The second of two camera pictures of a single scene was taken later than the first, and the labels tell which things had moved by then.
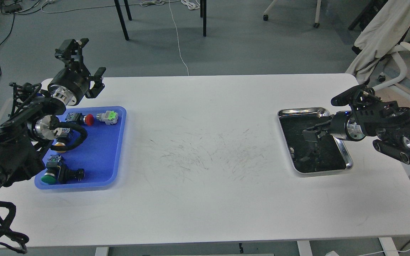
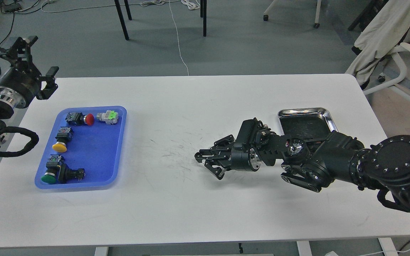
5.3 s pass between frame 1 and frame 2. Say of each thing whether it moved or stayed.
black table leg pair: stayed
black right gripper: moved
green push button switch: stayed
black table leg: stayed
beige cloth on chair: stayed
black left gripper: moved
